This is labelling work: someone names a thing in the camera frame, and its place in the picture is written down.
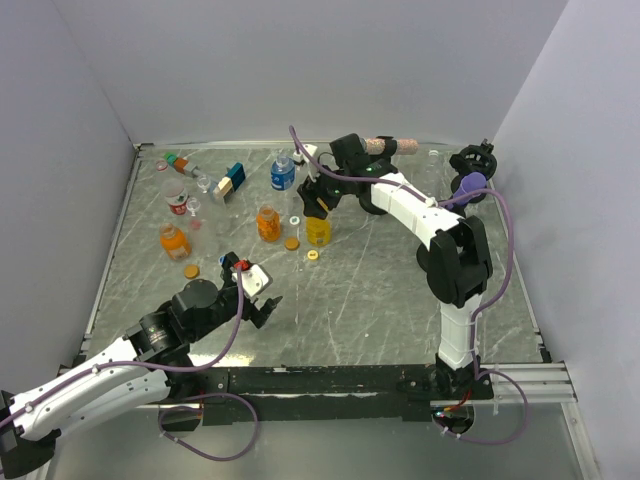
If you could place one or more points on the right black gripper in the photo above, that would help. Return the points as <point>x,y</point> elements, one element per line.
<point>310,192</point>

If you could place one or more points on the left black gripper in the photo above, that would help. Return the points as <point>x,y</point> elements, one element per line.
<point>227,272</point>

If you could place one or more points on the tall yellow juice bottle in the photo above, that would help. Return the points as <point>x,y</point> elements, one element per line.
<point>318,231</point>

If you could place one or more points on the orange bottle cap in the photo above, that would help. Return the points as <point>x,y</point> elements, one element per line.
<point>292,243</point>
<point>191,271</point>

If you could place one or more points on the small orange juice bottle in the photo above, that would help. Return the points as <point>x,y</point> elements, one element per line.
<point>268,224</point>

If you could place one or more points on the blue label water bottle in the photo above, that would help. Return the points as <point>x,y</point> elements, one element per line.
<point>282,173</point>

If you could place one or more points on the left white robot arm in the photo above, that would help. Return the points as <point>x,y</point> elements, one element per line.
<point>149,363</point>

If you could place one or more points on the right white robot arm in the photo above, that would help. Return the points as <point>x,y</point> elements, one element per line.
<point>455,254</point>

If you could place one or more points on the open orange juice bottle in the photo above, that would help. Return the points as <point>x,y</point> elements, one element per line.
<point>174,242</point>

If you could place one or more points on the red label clear bottle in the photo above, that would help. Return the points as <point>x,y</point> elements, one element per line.
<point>175,195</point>

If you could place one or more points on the pink glitter microphone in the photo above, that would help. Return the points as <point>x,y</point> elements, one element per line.
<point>389,146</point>

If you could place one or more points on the blue and wood block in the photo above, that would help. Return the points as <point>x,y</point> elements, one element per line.
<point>230,183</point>

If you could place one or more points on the clear small cup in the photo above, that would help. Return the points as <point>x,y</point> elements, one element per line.
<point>204,183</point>
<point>193,206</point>

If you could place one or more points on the colourful block stack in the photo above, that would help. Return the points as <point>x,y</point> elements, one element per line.
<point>183,166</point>

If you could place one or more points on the purple microphone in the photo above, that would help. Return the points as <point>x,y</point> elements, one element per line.
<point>462,185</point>

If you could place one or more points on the black round holder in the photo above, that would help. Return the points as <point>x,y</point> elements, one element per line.
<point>475,159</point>

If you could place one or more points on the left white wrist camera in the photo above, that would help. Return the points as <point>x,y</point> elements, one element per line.
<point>254,278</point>

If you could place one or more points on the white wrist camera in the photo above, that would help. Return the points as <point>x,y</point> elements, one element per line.
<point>304,166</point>
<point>254,278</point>

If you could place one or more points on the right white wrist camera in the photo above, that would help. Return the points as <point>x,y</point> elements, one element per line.
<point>304,166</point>

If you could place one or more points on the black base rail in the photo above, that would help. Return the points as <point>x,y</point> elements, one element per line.
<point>300,393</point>

